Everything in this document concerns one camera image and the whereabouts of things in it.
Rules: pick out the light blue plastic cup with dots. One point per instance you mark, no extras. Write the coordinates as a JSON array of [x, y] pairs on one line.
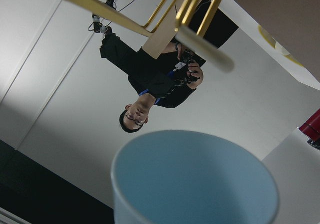
[[186, 177]]

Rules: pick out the standing person in black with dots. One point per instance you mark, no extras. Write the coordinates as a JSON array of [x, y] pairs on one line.
[[166, 81]]

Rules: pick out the black foam board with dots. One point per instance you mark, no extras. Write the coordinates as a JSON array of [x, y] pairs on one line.
[[220, 29]]

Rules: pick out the yellow rimmed bowl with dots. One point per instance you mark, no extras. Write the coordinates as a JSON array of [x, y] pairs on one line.
[[276, 45]]

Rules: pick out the red thermos bottle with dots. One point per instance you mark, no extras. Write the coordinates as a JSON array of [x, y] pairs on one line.
[[311, 128]]

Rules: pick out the wooden plank post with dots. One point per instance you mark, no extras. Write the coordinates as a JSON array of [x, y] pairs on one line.
[[174, 22]]

